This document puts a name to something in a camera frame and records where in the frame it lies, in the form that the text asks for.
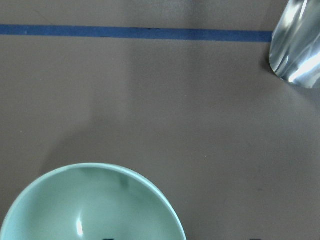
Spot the metal scoop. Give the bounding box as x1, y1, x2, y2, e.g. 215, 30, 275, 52
269, 0, 320, 89

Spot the green ceramic bowl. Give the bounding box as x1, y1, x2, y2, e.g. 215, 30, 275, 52
0, 163, 186, 240

